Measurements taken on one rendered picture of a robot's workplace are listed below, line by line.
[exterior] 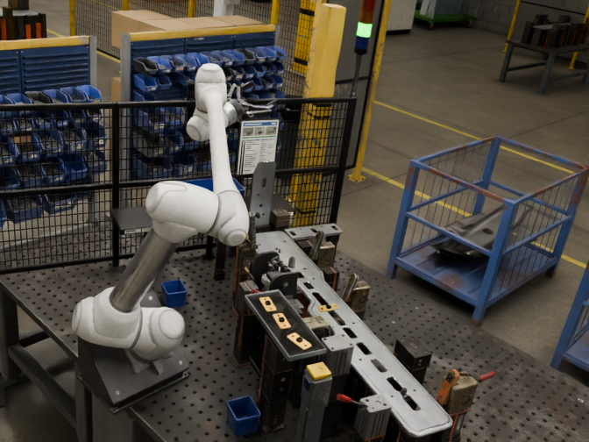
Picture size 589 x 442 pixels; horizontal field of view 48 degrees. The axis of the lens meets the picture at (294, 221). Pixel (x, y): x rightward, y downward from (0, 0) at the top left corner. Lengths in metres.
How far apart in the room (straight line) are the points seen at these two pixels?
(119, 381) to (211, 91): 1.11
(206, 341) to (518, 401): 1.34
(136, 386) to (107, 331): 0.33
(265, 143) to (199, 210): 1.47
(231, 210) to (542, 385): 1.70
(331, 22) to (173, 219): 1.73
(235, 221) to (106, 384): 0.87
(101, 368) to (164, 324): 0.32
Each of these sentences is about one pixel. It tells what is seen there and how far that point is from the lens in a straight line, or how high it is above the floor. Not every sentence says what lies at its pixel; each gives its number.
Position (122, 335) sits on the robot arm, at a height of 1.04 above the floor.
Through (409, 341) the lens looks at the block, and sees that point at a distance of 2.55.
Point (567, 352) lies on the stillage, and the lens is 4.40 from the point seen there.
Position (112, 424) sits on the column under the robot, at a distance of 2.78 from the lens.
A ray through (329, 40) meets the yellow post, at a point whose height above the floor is 1.84.
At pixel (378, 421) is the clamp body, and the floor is 1.01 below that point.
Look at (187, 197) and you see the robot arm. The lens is 1.96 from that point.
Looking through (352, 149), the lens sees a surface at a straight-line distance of 6.41.
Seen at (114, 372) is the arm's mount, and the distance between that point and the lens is 2.58.
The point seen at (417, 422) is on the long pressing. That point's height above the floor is 1.00.
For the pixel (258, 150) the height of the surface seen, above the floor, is 1.28.
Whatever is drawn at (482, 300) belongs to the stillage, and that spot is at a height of 0.22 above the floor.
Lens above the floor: 2.47
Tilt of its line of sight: 26 degrees down
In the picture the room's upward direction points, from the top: 8 degrees clockwise
